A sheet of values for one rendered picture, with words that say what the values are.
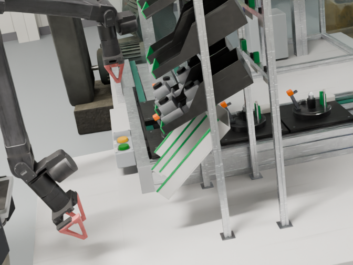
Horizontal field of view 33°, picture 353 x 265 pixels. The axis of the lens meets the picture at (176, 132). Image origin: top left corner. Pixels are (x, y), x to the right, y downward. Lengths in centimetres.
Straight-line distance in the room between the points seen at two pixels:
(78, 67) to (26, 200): 128
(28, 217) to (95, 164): 167
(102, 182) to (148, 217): 34
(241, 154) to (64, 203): 72
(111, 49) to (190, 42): 47
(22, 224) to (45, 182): 233
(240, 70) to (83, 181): 89
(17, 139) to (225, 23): 59
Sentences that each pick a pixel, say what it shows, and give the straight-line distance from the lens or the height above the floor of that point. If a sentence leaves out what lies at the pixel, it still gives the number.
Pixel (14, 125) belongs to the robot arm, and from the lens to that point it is 153.
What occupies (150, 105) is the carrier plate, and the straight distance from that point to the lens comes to 254.
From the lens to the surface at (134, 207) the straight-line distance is 200.
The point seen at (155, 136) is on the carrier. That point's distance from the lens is 222.
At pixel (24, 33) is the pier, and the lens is 900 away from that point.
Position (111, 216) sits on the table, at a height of 86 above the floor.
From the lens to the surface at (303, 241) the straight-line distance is 173.
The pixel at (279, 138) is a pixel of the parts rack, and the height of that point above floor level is 114.
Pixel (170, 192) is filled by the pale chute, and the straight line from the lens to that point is 173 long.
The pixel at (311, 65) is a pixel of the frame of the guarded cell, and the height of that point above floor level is 87.
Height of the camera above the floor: 182
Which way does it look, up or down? 22 degrees down
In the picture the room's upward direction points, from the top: 9 degrees counter-clockwise
